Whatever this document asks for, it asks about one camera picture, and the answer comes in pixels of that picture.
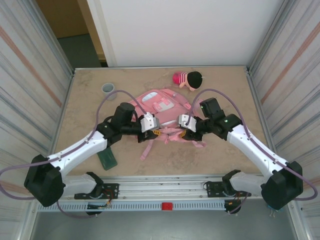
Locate pink backpack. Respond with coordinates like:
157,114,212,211
128,87,207,161

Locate dark green notebook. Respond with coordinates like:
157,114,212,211
96,147,118,171

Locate grey cup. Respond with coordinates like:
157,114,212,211
101,82,118,101

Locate plush doll with black hair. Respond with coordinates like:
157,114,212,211
172,70,206,92

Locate blue binder clip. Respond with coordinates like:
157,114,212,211
266,204,283,219

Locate brown wooden door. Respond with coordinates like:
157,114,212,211
35,0,107,62

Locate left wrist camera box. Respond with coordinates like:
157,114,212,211
139,112,161,133

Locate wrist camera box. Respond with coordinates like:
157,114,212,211
176,113,198,133
139,112,161,133

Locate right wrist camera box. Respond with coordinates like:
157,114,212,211
176,113,198,133

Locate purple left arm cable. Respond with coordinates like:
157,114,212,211
0,89,151,220

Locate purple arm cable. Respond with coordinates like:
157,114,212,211
0,89,151,220
186,88,319,215

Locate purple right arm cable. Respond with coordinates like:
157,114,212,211
186,88,319,215

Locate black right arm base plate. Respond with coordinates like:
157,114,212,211
205,180,252,198

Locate aluminium mounting rail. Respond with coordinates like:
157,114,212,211
26,174,300,202

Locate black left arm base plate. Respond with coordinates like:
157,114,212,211
74,183,120,200

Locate slotted grey cable duct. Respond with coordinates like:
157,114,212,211
36,201,227,213

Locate aluminium frame post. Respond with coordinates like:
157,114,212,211
27,0,76,77
246,0,293,76

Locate white door frame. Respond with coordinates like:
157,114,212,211
86,0,118,68

